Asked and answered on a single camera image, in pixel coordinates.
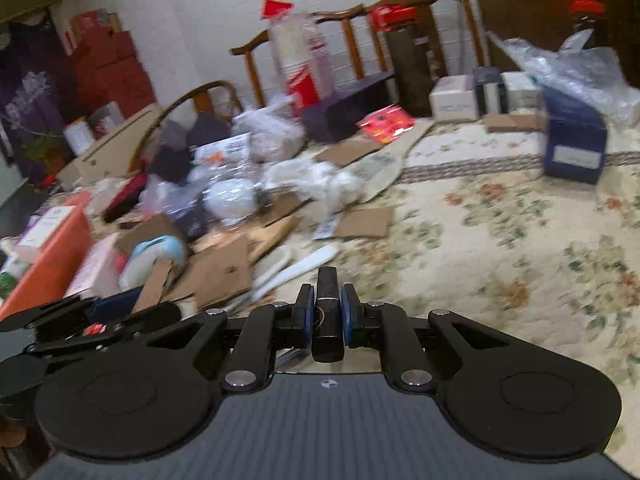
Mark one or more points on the stack of red boxes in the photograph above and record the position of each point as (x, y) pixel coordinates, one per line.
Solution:
(106, 66)

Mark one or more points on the pink plastic basin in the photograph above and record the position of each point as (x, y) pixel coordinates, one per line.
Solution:
(49, 277)

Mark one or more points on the white comb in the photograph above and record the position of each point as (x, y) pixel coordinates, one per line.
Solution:
(284, 274)

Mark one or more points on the red snack packet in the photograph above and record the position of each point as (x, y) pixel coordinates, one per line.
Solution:
(387, 124)

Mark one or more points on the white crumpled plastic bag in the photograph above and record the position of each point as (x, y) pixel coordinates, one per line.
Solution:
(334, 189)

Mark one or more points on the clear crumpled plastic bag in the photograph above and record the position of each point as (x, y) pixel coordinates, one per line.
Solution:
(593, 76)

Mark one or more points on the dark blue box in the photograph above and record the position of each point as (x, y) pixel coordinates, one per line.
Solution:
(576, 138)

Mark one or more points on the white purple striped box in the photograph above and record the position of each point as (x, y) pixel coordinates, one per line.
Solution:
(30, 246)

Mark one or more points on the blue grey lint roller case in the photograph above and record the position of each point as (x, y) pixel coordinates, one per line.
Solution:
(142, 260)

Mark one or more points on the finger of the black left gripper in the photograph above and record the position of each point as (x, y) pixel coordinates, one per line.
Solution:
(71, 323)

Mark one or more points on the paper cups in plastic bag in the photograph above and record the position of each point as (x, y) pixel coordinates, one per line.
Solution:
(300, 53)

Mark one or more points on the beige cabinet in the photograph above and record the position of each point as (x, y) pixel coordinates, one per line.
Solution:
(111, 156)

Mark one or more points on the white box near door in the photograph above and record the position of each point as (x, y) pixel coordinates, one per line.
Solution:
(453, 99)

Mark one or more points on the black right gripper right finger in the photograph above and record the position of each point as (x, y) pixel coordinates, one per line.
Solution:
(440, 353)

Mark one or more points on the white oval gadget in bag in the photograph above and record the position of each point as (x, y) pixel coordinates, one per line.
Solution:
(231, 200)

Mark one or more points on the brown wooden door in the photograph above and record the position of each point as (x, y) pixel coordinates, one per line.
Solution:
(540, 5)

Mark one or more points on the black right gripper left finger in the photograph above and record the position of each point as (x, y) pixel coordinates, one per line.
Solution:
(239, 354)

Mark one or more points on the round-back wooden chair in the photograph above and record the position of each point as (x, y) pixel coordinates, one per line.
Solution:
(195, 102)

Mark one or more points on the pink white carton box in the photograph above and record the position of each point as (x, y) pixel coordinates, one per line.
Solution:
(97, 275)

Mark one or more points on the dark purple hanging cloth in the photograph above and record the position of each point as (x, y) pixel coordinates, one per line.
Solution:
(37, 97)

